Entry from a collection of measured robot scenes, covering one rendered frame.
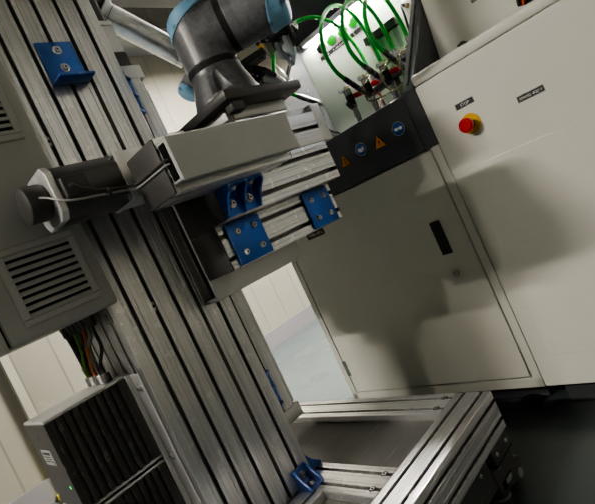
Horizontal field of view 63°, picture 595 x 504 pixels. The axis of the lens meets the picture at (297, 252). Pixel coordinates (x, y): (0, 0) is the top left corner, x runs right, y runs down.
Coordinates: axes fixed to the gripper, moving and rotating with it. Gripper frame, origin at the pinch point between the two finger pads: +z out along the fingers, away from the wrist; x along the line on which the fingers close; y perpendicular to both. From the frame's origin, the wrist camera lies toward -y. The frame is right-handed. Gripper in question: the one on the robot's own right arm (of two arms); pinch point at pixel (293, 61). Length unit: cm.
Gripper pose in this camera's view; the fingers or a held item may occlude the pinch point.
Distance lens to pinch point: 169.5
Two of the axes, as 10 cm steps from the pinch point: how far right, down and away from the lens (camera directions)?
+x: 6.6, -2.7, -7.0
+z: 4.2, 9.1, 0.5
